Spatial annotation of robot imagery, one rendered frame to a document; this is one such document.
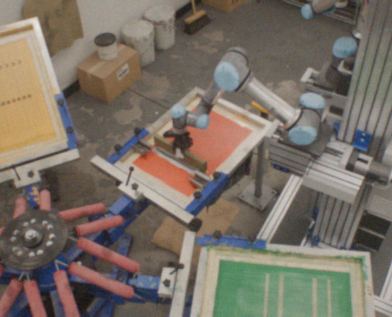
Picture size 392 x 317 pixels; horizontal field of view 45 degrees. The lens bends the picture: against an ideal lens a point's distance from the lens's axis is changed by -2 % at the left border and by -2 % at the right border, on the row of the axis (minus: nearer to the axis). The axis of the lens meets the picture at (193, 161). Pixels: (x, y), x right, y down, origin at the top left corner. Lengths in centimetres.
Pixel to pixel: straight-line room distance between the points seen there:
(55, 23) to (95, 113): 88
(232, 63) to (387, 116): 78
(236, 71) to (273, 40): 323
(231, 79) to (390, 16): 69
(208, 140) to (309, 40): 277
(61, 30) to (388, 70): 294
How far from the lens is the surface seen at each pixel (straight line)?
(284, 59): 500
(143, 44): 479
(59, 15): 430
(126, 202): 242
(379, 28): 212
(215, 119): 290
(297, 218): 337
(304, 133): 214
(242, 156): 264
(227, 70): 204
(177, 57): 504
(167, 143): 264
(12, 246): 210
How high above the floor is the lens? 295
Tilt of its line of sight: 48 degrees down
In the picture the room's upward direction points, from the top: 4 degrees counter-clockwise
